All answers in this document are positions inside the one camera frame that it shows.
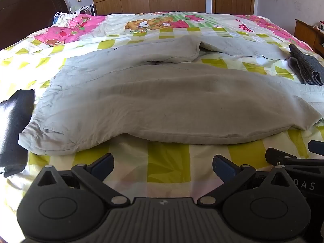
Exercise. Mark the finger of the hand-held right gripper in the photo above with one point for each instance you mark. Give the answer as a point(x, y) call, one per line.
point(316, 147)
point(291, 161)

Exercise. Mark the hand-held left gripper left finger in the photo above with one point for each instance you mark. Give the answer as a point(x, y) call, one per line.
point(102, 165)

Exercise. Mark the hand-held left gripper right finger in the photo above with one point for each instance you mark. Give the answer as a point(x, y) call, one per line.
point(224, 167)

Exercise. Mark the beige pants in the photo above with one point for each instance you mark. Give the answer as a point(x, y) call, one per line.
point(151, 101)

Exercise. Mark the printed checkered bedsheet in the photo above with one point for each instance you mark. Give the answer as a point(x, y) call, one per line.
point(164, 162)

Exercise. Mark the grey folded jeans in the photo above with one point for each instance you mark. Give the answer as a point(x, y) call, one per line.
point(307, 68)

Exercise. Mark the black folded garment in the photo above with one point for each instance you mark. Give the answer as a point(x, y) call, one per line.
point(14, 126)

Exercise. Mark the wooden nightstand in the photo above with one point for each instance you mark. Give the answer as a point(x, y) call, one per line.
point(307, 36)

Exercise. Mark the silver bottle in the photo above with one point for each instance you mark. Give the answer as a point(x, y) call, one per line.
point(93, 10)

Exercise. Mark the dark wooden headboard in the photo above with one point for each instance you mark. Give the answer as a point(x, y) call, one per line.
point(27, 12)

